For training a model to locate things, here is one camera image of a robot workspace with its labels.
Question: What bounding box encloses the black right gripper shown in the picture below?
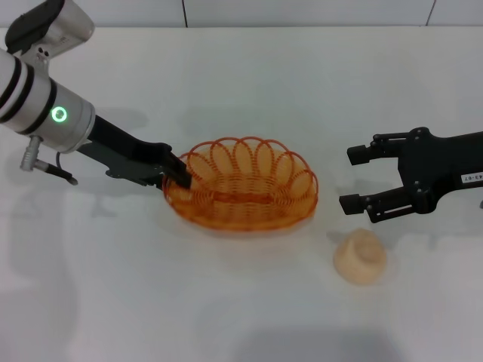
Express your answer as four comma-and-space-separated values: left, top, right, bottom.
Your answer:
338, 127, 483, 225

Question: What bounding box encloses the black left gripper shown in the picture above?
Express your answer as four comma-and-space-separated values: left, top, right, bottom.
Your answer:
75, 115, 194, 190

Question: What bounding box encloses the orange wire basket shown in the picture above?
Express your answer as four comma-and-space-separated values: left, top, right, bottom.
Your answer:
162, 136, 319, 232

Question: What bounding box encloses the beige swirl bread bun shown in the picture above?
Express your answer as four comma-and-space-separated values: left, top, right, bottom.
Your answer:
333, 229, 388, 287

